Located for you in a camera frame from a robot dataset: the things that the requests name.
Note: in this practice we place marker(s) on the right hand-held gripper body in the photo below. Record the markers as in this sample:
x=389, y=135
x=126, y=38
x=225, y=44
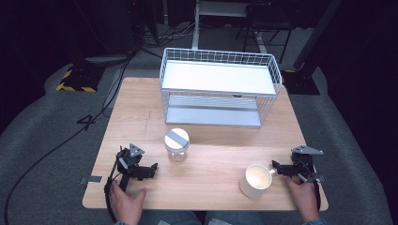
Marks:
x=303, y=165

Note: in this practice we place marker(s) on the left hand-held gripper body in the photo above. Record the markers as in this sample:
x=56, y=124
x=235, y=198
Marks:
x=128, y=156

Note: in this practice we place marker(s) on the white cup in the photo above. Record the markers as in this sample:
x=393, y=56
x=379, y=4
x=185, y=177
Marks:
x=255, y=182

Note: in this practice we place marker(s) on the glass jar with white lid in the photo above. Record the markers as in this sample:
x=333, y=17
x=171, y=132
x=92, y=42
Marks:
x=177, y=143

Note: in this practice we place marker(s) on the person's right hand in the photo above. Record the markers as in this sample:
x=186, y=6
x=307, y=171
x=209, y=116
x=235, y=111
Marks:
x=305, y=200

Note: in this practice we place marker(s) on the person's left hand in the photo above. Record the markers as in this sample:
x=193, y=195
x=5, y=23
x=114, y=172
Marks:
x=126, y=206

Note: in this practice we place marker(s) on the grey tape piece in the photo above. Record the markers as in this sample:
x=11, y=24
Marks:
x=93, y=179

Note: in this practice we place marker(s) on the black slanted stand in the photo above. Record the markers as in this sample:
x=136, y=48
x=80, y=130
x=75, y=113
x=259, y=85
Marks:
x=302, y=81

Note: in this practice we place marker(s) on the yellow black striped base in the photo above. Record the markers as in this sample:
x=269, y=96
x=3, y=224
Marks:
x=79, y=79

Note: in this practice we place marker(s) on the grey flat stand base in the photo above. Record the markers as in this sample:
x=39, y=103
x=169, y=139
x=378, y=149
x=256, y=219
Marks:
x=106, y=59

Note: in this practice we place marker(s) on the white desk frame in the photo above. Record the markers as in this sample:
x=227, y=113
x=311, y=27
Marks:
x=196, y=28

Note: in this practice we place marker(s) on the black metal chair frame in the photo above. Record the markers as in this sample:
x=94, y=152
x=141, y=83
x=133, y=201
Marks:
x=269, y=18

